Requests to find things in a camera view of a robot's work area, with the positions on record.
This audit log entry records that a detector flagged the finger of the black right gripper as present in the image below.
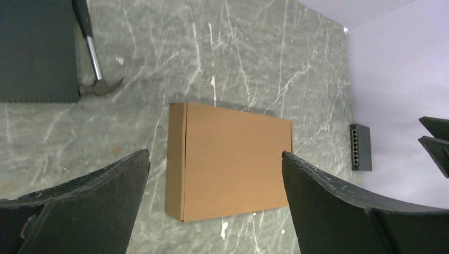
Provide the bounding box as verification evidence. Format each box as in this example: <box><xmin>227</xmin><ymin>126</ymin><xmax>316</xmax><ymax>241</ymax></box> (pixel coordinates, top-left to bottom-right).
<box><xmin>419</xmin><ymin>116</ymin><xmax>449</xmax><ymax>140</ymax></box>
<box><xmin>418</xmin><ymin>136</ymin><xmax>448</xmax><ymax>178</ymax></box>

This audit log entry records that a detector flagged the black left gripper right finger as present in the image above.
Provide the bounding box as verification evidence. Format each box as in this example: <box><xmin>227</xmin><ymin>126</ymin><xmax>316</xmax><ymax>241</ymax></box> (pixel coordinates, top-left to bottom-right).
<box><xmin>282</xmin><ymin>151</ymin><xmax>448</xmax><ymax>253</ymax></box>

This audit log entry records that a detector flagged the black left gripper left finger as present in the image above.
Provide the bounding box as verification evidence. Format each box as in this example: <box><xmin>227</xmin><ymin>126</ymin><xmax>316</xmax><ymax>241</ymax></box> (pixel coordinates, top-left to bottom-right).
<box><xmin>1</xmin><ymin>149</ymin><xmax>150</xmax><ymax>253</ymax></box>

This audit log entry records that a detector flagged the brown cardboard box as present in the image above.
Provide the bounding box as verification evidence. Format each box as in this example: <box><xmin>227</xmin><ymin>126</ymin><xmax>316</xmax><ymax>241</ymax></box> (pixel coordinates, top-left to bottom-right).
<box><xmin>165</xmin><ymin>102</ymin><xmax>293</xmax><ymax>222</ymax></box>

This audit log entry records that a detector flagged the flat black box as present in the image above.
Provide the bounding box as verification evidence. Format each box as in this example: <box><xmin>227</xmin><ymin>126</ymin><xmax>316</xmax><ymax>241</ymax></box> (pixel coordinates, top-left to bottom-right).
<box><xmin>1</xmin><ymin>1</ymin><xmax>80</xmax><ymax>103</ymax></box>

